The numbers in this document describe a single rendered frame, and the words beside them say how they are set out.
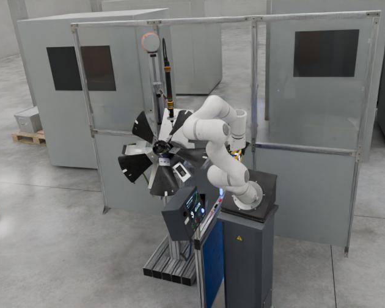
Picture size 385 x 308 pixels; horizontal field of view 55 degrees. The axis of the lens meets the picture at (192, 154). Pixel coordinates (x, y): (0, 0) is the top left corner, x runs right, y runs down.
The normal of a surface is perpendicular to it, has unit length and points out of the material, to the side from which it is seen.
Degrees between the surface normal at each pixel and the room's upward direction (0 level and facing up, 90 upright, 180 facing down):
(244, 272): 90
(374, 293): 0
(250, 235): 90
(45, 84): 90
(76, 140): 90
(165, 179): 50
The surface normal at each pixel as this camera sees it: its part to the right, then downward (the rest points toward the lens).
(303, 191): -0.36, 0.40
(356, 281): -0.07, -0.91
